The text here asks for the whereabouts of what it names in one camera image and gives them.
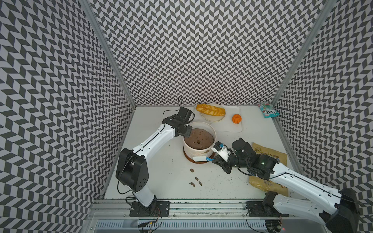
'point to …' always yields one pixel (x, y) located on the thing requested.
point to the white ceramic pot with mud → (202, 140)
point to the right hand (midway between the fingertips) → (215, 160)
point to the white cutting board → (226, 124)
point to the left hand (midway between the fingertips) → (184, 130)
